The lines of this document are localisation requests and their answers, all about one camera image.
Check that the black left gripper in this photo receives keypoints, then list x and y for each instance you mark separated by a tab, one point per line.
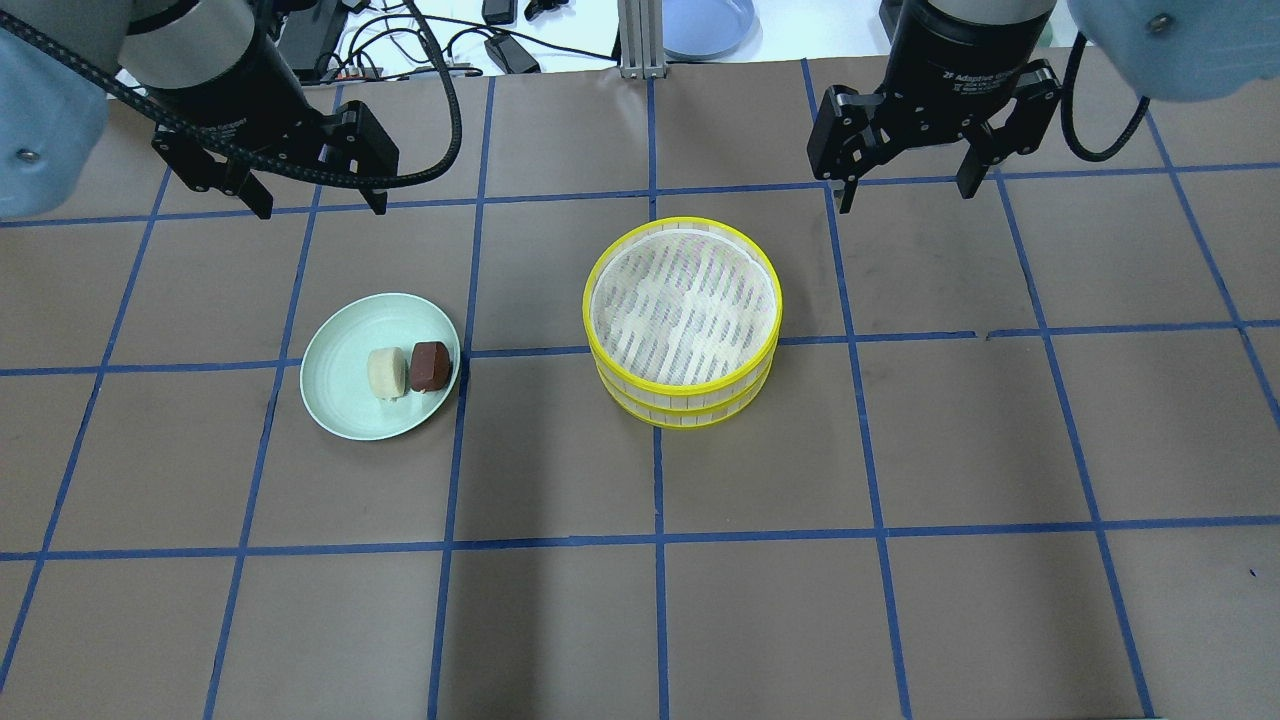
232	98

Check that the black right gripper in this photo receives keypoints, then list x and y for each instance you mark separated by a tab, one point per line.
955	50

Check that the brown steamed bun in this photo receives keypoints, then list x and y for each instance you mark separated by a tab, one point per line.
430	367

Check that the yellow steamer top layer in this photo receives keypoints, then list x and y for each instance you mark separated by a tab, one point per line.
682	307

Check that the yellow steamer layer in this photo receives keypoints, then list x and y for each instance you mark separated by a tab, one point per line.
679	408
682	307

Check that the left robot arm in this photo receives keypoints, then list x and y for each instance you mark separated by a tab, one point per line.
213	64

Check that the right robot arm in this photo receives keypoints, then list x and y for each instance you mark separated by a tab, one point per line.
1172	51

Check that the yellow steamer bottom layer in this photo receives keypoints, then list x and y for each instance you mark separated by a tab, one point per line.
679	408

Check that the light green plate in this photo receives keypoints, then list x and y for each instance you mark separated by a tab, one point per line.
333	377

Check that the white steamed bun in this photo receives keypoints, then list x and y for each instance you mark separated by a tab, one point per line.
387	369

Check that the black power adapter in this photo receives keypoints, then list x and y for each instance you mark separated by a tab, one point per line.
509	56

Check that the blue plate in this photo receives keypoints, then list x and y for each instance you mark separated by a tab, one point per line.
705	30

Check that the aluminium frame post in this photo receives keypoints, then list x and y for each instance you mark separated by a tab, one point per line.
640	32

